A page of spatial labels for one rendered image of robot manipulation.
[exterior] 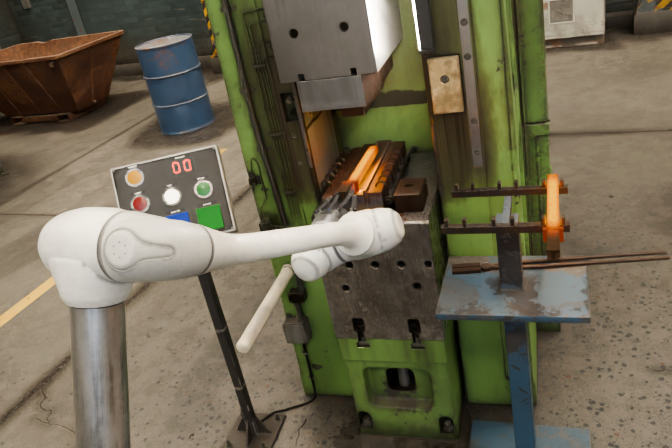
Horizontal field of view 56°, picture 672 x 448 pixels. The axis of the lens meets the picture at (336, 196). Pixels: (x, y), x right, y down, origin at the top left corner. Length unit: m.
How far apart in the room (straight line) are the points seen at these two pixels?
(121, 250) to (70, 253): 0.15
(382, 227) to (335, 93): 0.54
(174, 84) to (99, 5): 4.03
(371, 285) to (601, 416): 1.00
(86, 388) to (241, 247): 0.39
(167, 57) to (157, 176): 4.43
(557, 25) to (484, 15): 5.29
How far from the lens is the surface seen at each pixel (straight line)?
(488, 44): 1.93
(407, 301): 2.10
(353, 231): 1.44
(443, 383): 2.31
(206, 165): 2.06
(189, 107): 6.57
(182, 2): 9.45
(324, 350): 2.60
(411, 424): 2.47
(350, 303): 2.16
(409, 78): 2.33
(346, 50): 1.84
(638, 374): 2.77
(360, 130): 2.44
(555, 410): 2.60
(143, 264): 1.11
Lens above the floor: 1.82
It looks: 24 degrees down
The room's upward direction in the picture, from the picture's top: 12 degrees counter-clockwise
